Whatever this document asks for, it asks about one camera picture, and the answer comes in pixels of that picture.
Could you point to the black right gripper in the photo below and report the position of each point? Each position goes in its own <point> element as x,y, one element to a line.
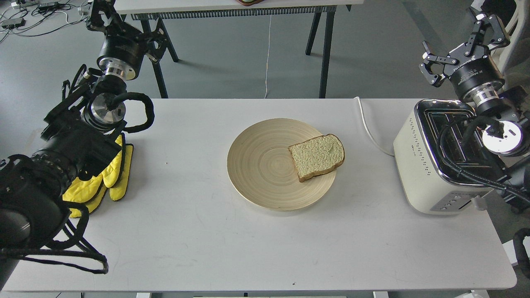
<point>469,66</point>

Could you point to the slice of white bread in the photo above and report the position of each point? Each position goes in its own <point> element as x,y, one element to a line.
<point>317,156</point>

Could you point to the round bamboo plate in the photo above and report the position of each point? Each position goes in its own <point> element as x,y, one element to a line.
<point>261,168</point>

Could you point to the background table with black legs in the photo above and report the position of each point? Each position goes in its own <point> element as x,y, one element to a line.
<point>146,10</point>

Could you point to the brown object on background table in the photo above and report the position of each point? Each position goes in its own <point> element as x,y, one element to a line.
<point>249,2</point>

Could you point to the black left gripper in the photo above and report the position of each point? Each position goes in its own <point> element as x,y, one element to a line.
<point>122,54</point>

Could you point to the white chair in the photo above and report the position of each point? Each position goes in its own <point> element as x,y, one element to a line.
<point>513,61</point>

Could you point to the yellow oven mitt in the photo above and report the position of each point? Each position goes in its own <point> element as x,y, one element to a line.
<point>112,180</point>

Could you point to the cream two-slot toaster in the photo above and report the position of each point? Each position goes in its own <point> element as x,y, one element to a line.
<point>431,187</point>

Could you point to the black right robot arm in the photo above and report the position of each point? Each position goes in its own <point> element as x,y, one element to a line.
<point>489,124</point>

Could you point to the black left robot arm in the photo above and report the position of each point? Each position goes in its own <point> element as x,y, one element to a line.
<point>80,142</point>

